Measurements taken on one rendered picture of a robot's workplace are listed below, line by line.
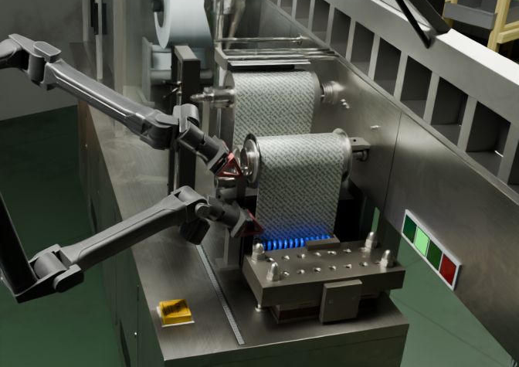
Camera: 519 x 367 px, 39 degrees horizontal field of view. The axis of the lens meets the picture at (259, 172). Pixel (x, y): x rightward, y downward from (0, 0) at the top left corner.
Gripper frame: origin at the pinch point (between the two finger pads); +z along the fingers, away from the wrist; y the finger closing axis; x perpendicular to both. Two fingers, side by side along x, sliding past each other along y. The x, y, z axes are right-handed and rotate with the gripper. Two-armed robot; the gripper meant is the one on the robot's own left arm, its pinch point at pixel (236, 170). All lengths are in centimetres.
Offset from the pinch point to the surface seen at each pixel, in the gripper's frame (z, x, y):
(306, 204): 20.3, 5.0, 5.7
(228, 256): 18.3, -21.8, -2.7
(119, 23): -20, 0, -97
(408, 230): 31.3, 19.1, 29.5
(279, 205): 13.9, 0.4, 5.6
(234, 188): 5.6, -5.2, -3.8
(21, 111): 37, -121, -341
